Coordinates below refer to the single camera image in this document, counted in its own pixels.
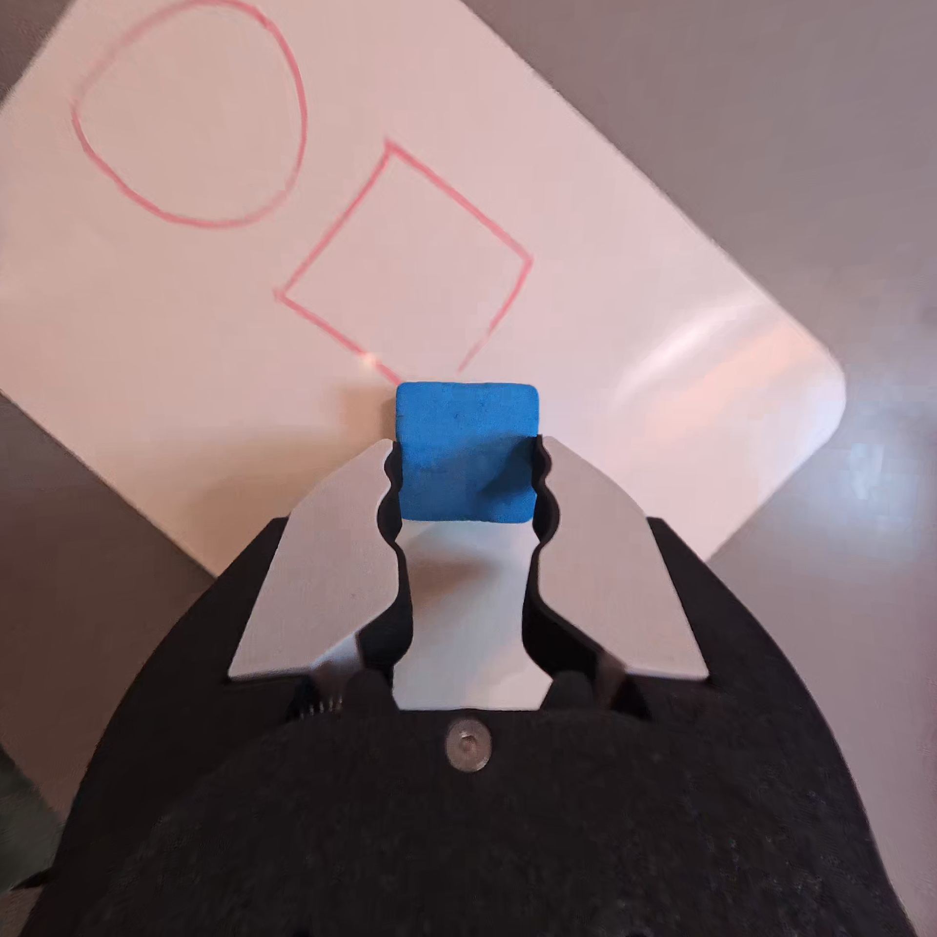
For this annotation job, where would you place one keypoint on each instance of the blue whiteboard eraser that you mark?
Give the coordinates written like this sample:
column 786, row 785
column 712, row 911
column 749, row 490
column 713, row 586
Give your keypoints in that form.
column 466, row 447

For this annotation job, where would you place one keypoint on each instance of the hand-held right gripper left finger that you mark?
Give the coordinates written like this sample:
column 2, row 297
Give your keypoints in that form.
column 315, row 586

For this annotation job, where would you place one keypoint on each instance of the white whiteboard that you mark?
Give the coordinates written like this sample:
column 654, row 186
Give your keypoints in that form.
column 586, row 293

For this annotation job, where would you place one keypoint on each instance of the green sweatshirt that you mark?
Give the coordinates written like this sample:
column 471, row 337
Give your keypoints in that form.
column 22, row 820

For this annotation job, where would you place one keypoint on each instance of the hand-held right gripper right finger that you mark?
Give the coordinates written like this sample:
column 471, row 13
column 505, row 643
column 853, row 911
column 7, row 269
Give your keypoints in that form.
column 622, row 586

